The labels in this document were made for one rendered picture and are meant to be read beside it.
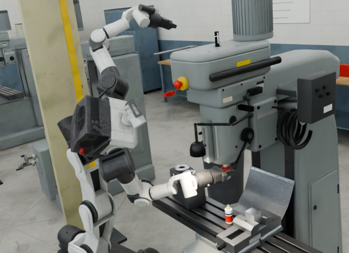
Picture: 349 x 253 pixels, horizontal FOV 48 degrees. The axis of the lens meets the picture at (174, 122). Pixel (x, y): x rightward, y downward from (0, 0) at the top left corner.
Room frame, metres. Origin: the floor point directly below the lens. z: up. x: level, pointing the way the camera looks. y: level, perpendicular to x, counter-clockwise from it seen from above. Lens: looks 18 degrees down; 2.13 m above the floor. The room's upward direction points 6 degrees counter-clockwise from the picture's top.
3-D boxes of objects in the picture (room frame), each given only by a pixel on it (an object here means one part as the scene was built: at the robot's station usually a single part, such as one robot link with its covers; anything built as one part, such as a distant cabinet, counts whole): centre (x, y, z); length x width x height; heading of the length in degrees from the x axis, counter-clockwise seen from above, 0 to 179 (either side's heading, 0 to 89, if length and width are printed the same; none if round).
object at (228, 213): (1.84, -0.24, 0.99); 0.04 x 0.04 x 0.11
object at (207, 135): (1.78, -0.15, 1.45); 0.04 x 0.04 x 0.21; 36
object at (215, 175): (1.81, -0.16, 1.24); 0.13 x 0.12 x 0.10; 25
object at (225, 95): (1.87, -0.28, 1.68); 0.34 x 0.24 x 0.10; 126
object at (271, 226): (1.69, -0.32, 0.99); 0.35 x 0.15 x 0.11; 126
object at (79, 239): (2.13, 0.62, 0.68); 0.21 x 0.20 x 0.13; 49
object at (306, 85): (1.75, -0.68, 1.62); 0.20 x 0.09 x 0.21; 126
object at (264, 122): (1.96, -0.40, 1.47); 0.24 x 0.19 x 0.26; 36
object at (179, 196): (2.14, -0.04, 1.04); 0.22 x 0.12 x 0.20; 24
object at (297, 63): (2.14, -0.64, 1.66); 0.80 x 0.23 x 0.20; 126
